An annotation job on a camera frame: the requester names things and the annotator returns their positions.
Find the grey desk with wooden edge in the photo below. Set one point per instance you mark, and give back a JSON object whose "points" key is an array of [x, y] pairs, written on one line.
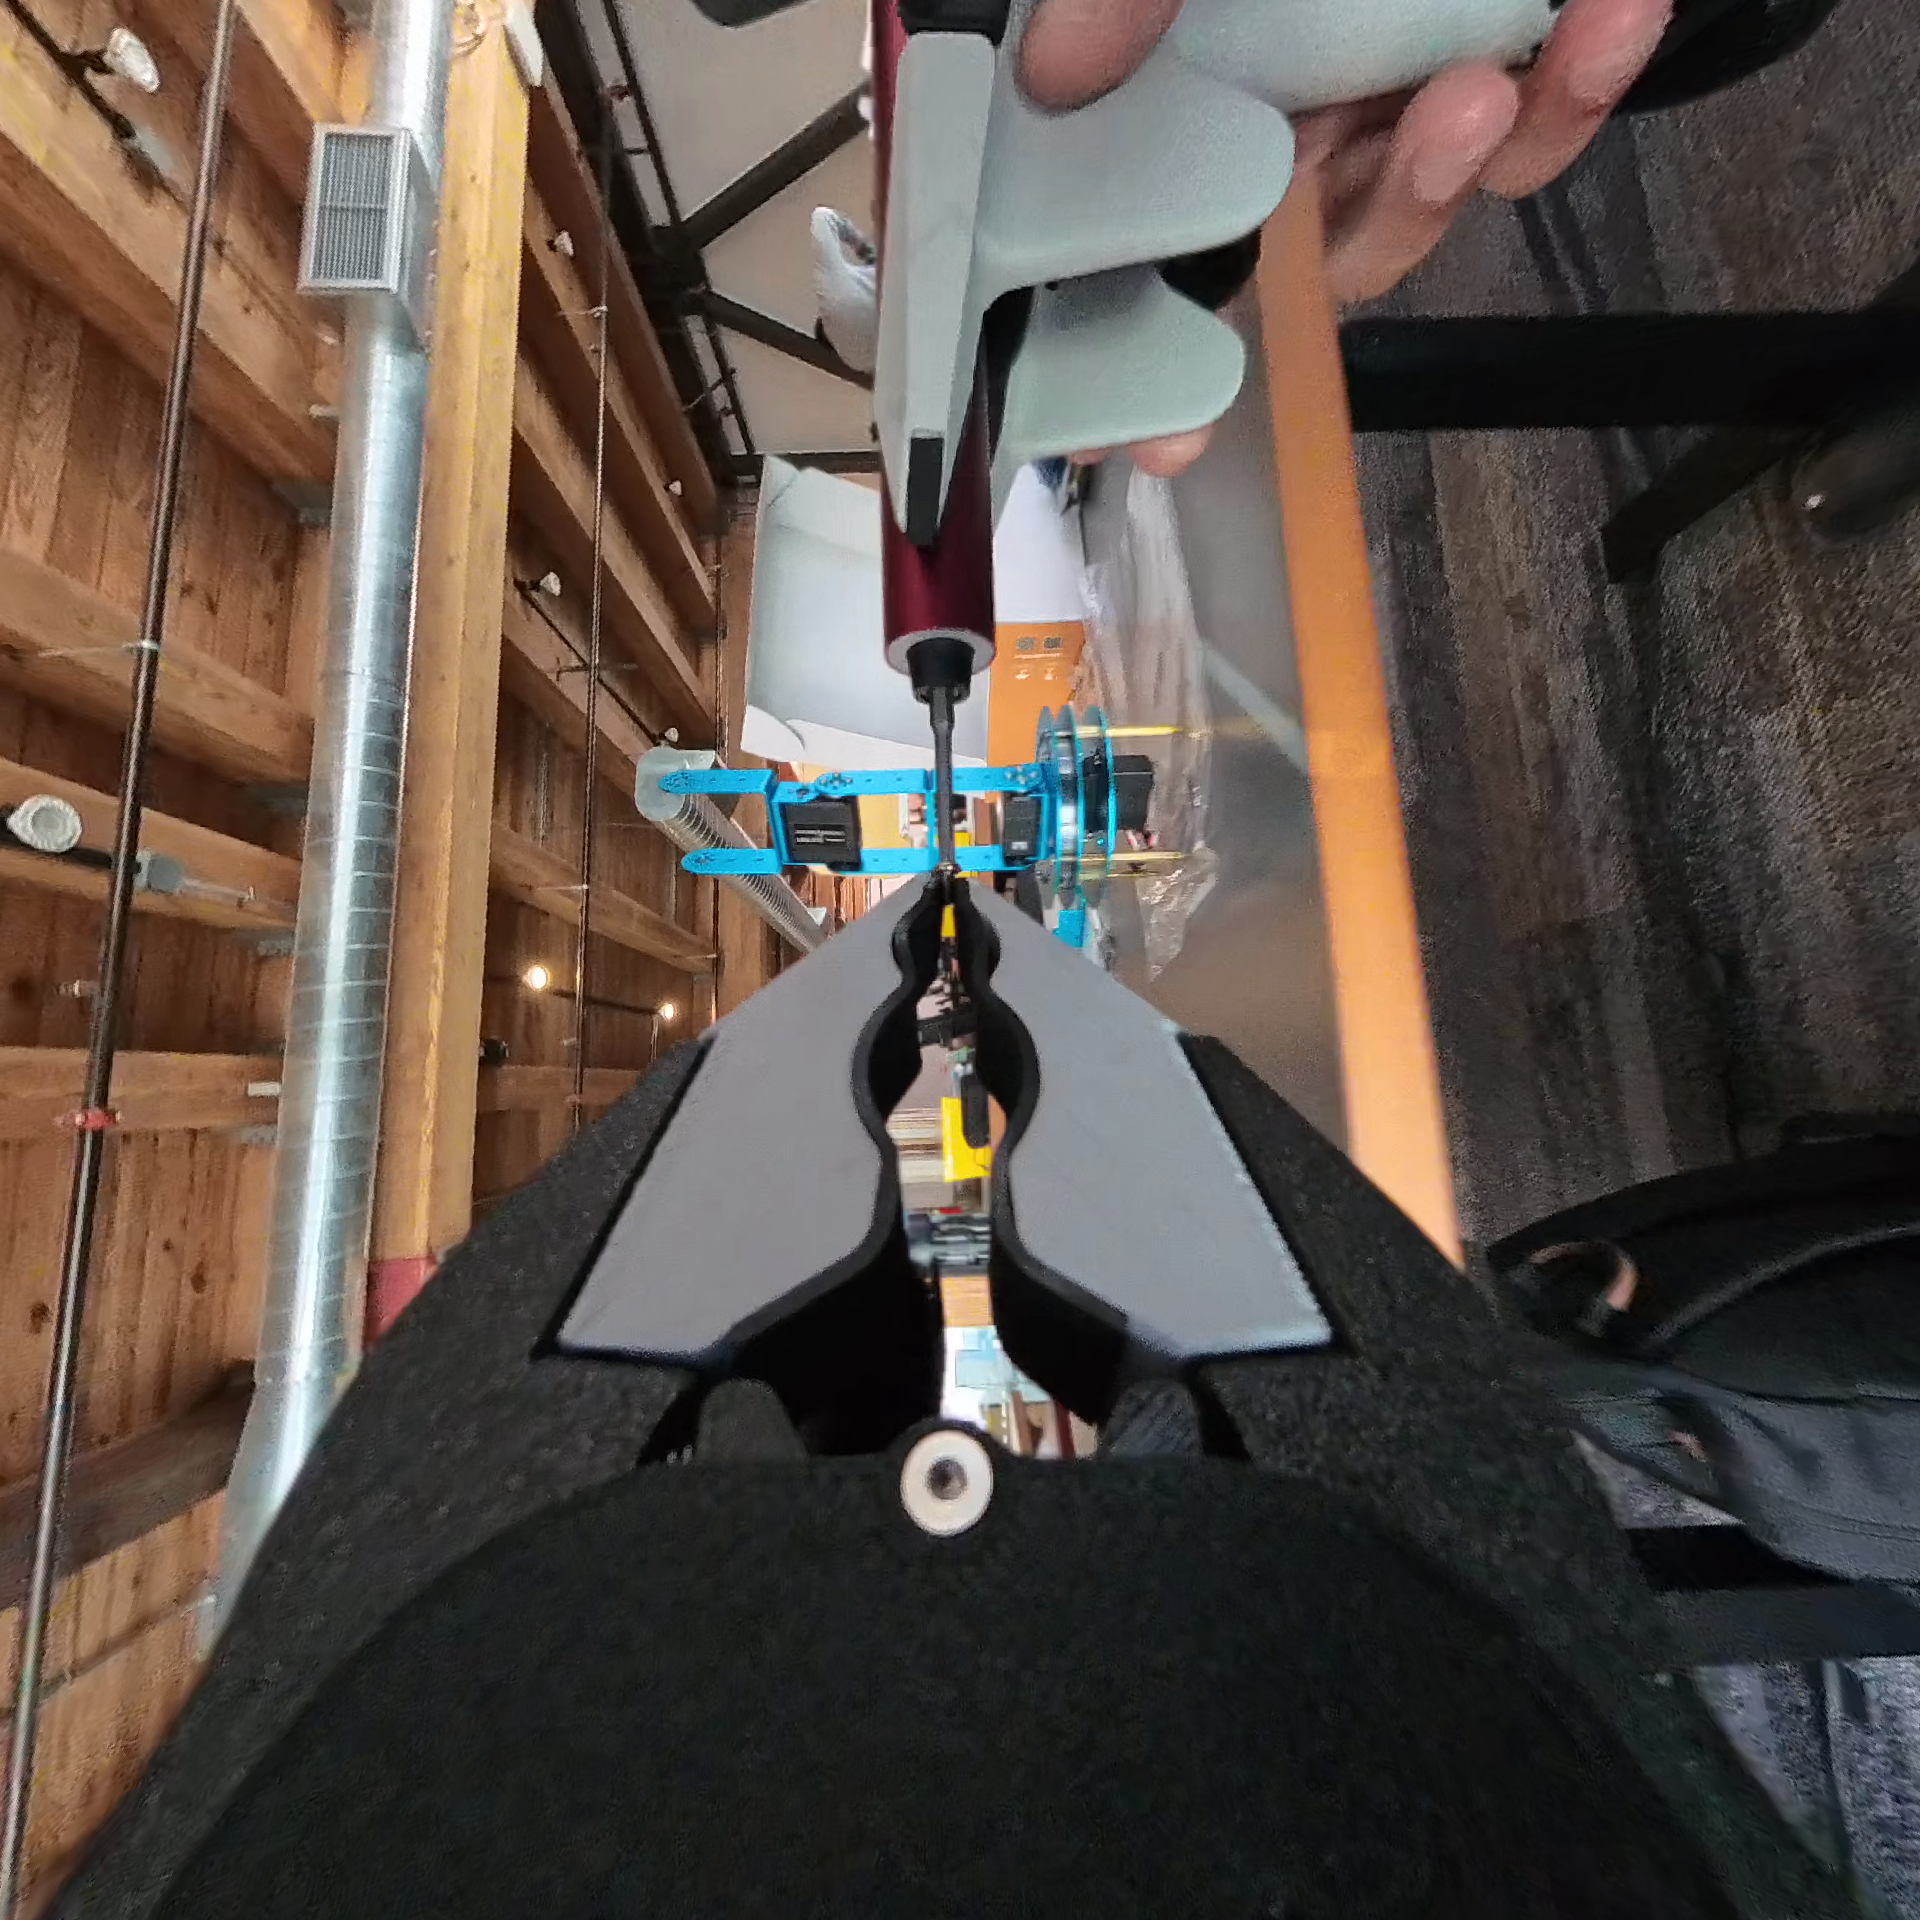
{"points": [[1307, 900]]}

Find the red electric screwdriver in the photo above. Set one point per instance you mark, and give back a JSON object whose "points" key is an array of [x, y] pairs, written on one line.
{"points": [[939, 585]]}

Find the blue toy robot arm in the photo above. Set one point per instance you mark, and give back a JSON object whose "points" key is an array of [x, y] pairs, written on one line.
{"points": [[886, 781]]}

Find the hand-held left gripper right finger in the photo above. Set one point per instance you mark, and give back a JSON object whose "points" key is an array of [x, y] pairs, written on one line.
{"points": [[1171, 1200]]}

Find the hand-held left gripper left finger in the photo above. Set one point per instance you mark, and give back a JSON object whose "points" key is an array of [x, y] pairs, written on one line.
{"points": [[721, 1200]]}

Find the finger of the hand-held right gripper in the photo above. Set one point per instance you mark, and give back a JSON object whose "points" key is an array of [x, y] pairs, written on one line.
{"points": [[915, 300]]}

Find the person's right hand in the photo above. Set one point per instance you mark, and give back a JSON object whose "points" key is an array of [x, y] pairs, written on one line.
{"points": [[1441, 165]]}

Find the orange and white cardboard box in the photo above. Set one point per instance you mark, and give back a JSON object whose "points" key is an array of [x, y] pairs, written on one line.
{"points": [[811, 600]]}

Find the clear plastic bag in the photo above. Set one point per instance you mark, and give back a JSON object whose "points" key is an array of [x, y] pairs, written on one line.
{"points": [[1186, 660]]}

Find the black backpack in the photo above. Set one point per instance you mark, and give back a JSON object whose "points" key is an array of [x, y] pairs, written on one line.
{"points": [[1771, 1349]]}

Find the white air vent grille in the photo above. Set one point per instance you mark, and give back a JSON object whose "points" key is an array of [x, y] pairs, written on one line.
{"points": [[356, 211]]}

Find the white ceiling lamp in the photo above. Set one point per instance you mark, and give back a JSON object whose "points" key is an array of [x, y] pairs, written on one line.
{"points": [[44, 820], [133, 59]]}

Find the short spiral duct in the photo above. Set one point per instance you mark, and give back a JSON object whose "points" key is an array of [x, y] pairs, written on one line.
{"points": [[721, 838]]}

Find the silver ventilation duct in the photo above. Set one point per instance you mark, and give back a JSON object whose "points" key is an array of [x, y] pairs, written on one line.
{"points": [[347, 749]]}

